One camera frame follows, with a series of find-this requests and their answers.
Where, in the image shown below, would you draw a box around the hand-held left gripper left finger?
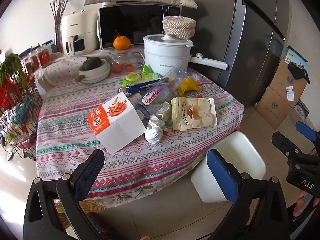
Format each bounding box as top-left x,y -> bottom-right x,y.
24,149 -> 105,240

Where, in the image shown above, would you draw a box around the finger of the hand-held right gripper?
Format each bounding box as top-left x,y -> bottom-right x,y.
272,132 -> 304,159
295,121 -> 320,143

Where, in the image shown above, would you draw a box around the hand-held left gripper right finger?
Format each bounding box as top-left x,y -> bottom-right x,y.
206,149 -> 292,240

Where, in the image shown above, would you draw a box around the white trash bin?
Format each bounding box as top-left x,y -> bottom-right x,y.
191,131 -> 267,204

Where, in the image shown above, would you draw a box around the orange and white carton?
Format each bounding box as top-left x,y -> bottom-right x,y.
87,92 -> 147,155

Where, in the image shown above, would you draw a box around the beige snack pouch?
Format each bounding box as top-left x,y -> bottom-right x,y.
171,96 -> 217,131

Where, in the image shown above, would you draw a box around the white tissue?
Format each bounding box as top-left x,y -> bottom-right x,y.
156,102 -> 173,123
144,127 -> 163,144
147,115 -> 168,132

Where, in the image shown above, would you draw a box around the clear plastic water bottle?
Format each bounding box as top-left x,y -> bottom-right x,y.
135,68 -> 188,113

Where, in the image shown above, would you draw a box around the person's right hand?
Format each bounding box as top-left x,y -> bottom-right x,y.
293,190 -> 320,218

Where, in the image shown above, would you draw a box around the small printed box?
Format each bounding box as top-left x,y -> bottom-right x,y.
294,100 -> 310,120

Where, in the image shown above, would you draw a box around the brown cardboard box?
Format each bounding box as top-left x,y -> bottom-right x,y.
269,59 -> 308,108
255,86 -> 293,130

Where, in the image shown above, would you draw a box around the patterned pink green tablecloth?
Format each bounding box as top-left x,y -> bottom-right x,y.
35,44 -> 245,200

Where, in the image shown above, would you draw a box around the black object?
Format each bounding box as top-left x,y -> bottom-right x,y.
287,62 -> 310,84

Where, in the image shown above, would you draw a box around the blue printed box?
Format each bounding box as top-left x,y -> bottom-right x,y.
285,45 -> 309,69

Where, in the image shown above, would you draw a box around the blue cardboard box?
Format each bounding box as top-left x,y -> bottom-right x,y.
118,77 -> 163,94

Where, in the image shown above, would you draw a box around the yellow wrapper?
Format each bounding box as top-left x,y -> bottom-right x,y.
177,78 -> 202,97

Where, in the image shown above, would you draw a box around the floral cushion cloth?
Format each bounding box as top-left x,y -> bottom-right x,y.
34,52 -> 110,93

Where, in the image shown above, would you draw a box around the dark green squash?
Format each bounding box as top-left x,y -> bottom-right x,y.
83,57 -> 102,71

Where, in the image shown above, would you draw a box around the grey refrigerator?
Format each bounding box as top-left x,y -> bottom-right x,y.
184,0 -> 290,107

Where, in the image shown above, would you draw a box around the green snack wrapper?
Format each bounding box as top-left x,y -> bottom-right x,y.
121,64 -> 163,85

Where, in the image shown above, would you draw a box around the green leafy vegetables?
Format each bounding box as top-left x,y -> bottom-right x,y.
0,53 -> 28,98

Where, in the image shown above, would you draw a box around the large orange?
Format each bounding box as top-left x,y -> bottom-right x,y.
113,30 -> 131,50

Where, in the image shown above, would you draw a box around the white electric cooking pot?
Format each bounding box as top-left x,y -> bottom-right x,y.
142,34 -> 228,74

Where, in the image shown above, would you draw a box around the cream air fryer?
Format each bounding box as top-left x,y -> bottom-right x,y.
61,10 -> 99,56

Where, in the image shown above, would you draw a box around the black microwave oven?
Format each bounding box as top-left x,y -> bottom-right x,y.
97,2 -> 182,51

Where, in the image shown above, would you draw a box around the woven lidded basket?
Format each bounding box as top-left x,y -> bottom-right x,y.
162,16 -> 197,40

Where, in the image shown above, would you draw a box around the dried twig bundle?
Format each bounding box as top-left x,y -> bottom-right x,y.
47,0 -> 78,53

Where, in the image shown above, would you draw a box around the black wire rack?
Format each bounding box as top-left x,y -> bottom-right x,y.
0,52 -> 44,160

